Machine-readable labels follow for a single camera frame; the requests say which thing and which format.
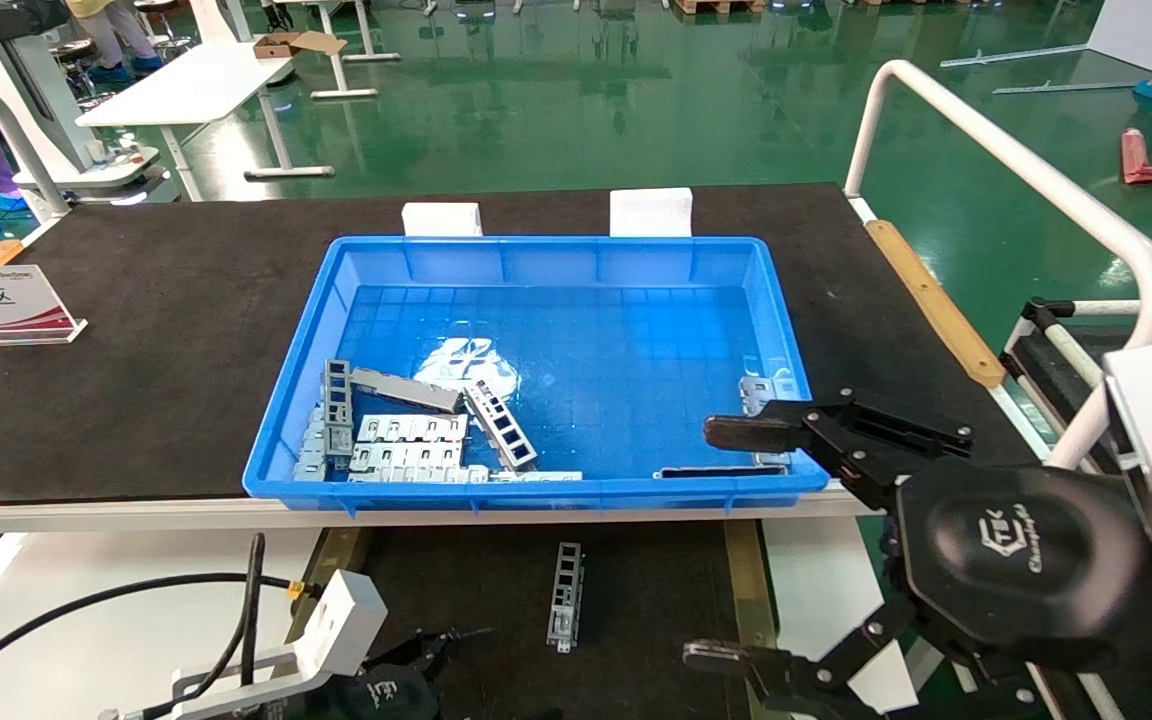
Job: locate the black frame cart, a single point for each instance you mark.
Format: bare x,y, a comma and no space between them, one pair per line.
1031,345

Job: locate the flat grey metal strip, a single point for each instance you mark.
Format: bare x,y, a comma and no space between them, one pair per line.
406,389

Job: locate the grey tube railing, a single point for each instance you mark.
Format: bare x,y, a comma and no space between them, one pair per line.
6,125

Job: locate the metal bracket with square holes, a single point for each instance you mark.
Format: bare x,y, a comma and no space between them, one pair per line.
501,425
566,595

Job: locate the stacked silver metal bracket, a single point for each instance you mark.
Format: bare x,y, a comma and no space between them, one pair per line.
312,450

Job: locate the slotted silver metal plate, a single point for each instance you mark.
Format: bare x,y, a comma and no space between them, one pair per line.
406,456
416,428

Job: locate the white work table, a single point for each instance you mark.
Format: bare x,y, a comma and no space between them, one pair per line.
196,85

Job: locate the dark thin metal strip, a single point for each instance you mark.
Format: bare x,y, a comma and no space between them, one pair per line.
716,471

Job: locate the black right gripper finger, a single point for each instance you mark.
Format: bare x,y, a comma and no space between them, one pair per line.
816,690
856,440

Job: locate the black table mat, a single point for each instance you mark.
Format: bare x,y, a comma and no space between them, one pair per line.
186,290

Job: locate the blue plastic bin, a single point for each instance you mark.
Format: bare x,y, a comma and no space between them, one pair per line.
556,270

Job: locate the grey bracket pile front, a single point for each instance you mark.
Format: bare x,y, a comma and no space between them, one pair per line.
516,476

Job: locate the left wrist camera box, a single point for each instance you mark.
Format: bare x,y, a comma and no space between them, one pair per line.
341,615

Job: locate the wooden edge strip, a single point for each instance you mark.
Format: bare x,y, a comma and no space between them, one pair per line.
936,305

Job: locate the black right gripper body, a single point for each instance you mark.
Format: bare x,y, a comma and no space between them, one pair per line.
1016,560

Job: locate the white table with legs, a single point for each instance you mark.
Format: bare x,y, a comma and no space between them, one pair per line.
341,75

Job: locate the person in grey trousers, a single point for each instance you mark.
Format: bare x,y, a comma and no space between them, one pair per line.
111,35

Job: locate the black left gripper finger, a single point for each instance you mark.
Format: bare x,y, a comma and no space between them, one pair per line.
426,648

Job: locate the white tube railing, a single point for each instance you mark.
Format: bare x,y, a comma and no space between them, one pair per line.
1036,170

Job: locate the upright grey metal bracket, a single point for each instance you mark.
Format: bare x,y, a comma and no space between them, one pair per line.
337,400

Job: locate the white floor bar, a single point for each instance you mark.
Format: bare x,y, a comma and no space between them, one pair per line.
1086,85
1016,56

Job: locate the open cardboard box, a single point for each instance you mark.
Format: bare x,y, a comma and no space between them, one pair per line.
281,45

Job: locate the white board panel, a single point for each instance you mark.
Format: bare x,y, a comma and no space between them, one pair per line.
1136,35

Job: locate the white machine column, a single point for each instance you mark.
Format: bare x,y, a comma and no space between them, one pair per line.
36,90

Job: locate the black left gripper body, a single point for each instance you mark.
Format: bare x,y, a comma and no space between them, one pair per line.
386,695

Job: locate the silver clip metal bracket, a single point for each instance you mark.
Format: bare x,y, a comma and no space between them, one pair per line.
766,390

